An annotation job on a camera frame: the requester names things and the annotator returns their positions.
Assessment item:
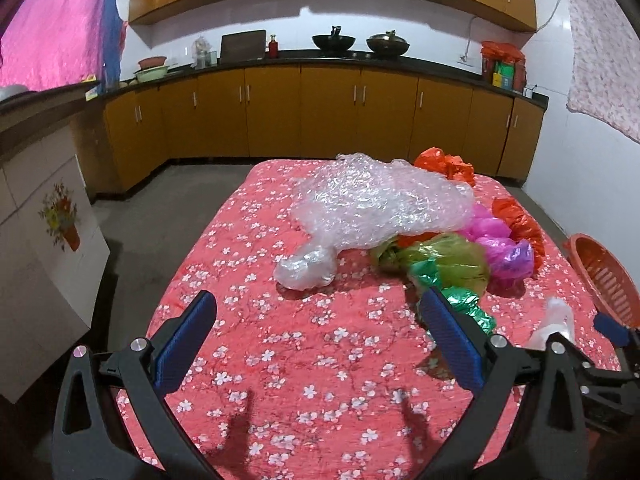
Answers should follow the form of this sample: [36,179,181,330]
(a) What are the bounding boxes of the black countertop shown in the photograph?
[85,47,549,109]

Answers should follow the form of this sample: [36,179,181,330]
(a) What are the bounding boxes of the black wok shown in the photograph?
[311,25,357,52]

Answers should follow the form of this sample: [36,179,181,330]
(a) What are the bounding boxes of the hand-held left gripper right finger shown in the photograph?
[419,287,596,480]

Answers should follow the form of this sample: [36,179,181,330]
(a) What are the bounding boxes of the red floral tablecloth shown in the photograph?
[115,157,626,480]

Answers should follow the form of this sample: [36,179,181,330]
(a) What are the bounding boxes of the thin clear plastic bag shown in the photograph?
[530,296,576,352]

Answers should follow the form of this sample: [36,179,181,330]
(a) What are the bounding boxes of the clear bag with jar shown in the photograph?
[192,36,218,70]

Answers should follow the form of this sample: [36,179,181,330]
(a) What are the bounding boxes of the white panel with flower picture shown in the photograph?
[0,152,111,403]

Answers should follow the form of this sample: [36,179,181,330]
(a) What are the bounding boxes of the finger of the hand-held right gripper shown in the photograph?
[580,362,640,432]
[594,312,640,357]

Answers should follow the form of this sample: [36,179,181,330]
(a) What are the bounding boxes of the shiny green plastic bag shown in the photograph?
[409,259,497,337]

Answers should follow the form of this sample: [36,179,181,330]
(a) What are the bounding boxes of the clear plastic bag bundle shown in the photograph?
[274,244,337,292]

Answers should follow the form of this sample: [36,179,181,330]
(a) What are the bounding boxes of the clear bubble wrap sheet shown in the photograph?
[290,152,476,253]

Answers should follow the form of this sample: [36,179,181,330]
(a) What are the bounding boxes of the pink hanging cloth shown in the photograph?
[0,0,113,93]

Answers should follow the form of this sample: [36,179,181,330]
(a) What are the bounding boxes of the brown cutting board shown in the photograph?
[220,30,267,63]

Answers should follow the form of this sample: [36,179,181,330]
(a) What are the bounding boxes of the wall outlet with cable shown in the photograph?
[457,15,476,66]

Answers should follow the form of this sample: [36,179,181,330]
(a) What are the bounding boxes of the blue hanging cloth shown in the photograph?
[102,0,129,93]

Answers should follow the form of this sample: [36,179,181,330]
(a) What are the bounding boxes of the orange bag with boxes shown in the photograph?
[481,41,527,92]

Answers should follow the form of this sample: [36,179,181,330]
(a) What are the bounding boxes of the orange plastic bag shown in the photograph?
[414,147,476,187]
[491,196,547,272]

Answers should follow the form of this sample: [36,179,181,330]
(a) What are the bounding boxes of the magenta plastic bag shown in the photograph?
[459,205,536,281]

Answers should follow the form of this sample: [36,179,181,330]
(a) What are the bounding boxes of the orange plastic basket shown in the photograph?
[564,233,640,332]

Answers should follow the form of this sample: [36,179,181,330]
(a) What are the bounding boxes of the black pot with lid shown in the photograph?
[366,30,411,57]

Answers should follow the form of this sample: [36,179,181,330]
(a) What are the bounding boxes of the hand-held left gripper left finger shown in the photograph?
[52,290,221,480]

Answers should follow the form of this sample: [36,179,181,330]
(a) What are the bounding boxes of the wooden lower cabinets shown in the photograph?
[102,60,546,193]

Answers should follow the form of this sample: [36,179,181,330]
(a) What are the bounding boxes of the olive green plastic bag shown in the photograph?
[371,232,491,295]

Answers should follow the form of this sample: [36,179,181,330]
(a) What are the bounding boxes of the pale pink floral cloth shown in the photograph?
[557,0,640,143]

